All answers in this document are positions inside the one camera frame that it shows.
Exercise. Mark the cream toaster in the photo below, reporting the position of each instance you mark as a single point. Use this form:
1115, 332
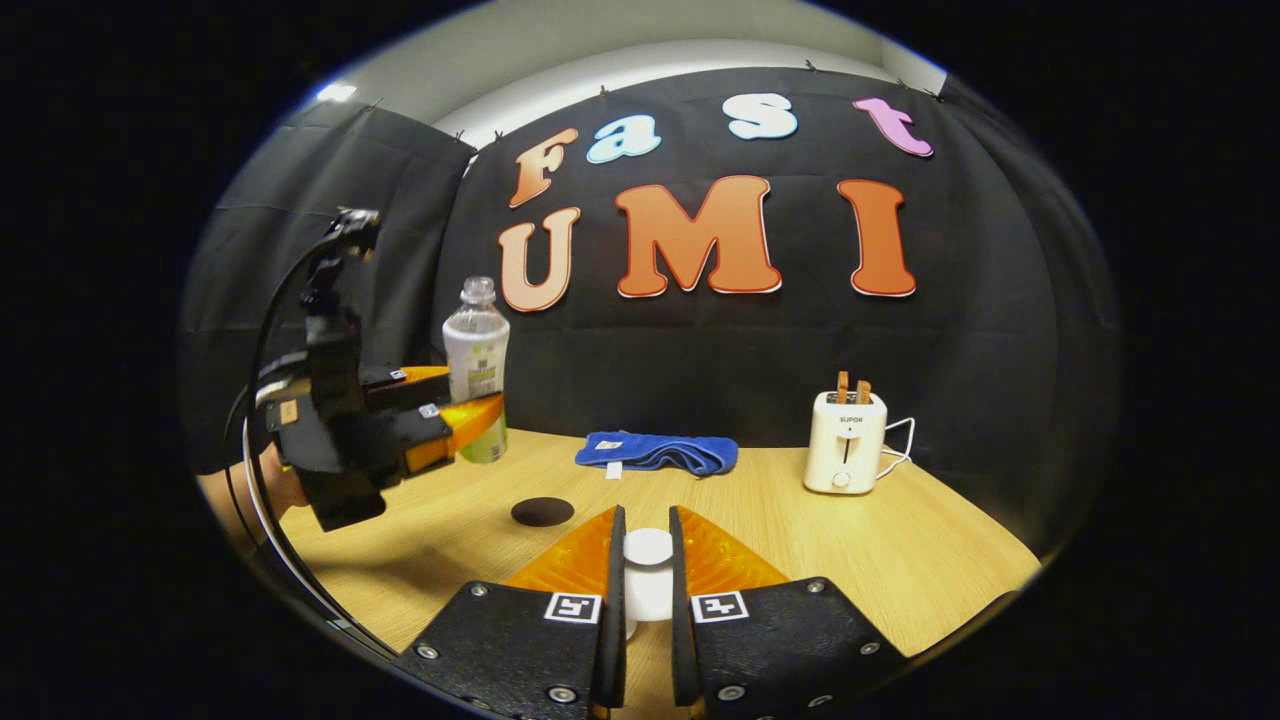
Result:
845, 450

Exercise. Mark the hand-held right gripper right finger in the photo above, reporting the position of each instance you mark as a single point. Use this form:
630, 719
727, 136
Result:
780, 640

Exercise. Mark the clear water bottle white label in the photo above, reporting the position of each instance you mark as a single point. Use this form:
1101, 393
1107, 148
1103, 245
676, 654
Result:
476, 345

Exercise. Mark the blue cloth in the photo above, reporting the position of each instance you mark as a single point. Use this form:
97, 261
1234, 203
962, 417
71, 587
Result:
660, 452

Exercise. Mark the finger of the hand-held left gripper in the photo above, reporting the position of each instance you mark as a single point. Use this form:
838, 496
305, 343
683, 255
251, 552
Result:
385, 385
425, 430

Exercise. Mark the black backdrop cloth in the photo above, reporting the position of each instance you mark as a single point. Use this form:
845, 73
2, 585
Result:
950, 380

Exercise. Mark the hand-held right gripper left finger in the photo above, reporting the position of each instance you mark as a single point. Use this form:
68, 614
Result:
520, 650

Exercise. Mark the dark round coaster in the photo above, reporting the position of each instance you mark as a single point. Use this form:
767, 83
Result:
543, 511

